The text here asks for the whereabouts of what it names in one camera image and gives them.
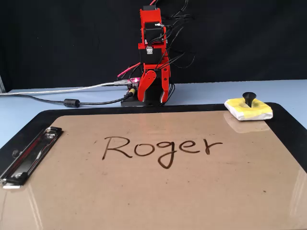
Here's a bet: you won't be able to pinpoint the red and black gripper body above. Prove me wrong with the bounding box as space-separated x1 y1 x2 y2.
138 42 171 72

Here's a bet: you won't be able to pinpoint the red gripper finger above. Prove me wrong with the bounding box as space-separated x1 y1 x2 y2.
138 70 157 103
159 66 171 104

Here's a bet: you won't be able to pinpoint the yellow sponge with black knob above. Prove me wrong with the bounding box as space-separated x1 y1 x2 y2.
224 92 274 122

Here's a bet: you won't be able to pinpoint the controller circuit board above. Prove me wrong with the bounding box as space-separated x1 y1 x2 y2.
124 77 141 92

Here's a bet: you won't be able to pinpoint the black backdrop cloth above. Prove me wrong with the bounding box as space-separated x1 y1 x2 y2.
0 0 307 93

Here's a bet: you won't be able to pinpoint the brown clipboard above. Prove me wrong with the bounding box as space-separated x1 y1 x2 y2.
0 109 307 230

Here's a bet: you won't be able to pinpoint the metal clipboard clip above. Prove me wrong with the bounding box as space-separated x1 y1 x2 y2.
0 126 63 190

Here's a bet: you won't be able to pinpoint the black servo wires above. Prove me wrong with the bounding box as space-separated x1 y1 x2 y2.
153 0 196 106

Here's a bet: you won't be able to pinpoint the red wire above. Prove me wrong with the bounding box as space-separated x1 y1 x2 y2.
117 62 142 78

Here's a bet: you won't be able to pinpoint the black power cable with ferrite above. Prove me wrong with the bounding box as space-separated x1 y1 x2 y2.
0 89 138 108

